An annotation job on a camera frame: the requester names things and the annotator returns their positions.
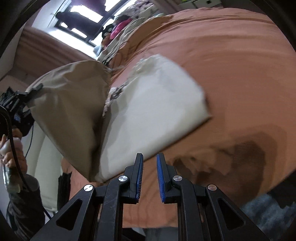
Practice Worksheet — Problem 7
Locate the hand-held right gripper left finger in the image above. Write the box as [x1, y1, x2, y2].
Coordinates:
[30, 152, 144, 241]

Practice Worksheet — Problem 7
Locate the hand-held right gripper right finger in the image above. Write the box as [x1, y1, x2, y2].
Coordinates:
[156, 152, 264, 241]

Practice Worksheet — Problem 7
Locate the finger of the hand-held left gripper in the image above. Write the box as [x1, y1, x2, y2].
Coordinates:
[22, 83, 44, 99]

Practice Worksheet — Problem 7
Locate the white jacket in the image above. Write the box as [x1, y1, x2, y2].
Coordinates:
[25, 54, 213, 184]

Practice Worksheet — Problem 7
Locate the person's left forearm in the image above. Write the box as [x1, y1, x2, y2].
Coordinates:
[3, 166, 46, 240]

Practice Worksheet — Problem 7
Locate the pile of clothes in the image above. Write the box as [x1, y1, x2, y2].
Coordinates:
[126, 0, 162, 19]

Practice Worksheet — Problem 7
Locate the person's left hand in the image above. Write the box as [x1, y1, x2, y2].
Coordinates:
[0, 128, 28, 174]

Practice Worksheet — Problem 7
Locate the pink curtain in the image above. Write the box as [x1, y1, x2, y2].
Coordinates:
[14, 25, 97, 79]

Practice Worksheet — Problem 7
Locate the white mattress side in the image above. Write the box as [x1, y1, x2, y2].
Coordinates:
[32, 123, 64, 210]

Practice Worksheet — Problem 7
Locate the black folded item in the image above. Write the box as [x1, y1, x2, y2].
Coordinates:
[57, 171, 73, 210]

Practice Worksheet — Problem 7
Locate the bright pink garment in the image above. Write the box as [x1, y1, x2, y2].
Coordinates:
[110, 20, 130, 40]

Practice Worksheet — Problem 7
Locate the grey-blue rug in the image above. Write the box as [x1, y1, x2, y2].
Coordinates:
[240, 193, 290, 241]

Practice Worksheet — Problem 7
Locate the orange-brown bed blanket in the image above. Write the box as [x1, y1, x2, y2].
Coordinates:
[60, 7, 295, 229]

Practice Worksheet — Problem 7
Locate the white cabinet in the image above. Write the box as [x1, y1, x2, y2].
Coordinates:
[181, 0, 223, 10]

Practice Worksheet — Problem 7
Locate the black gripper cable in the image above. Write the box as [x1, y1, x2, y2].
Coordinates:
[0, 108, 53, 219]

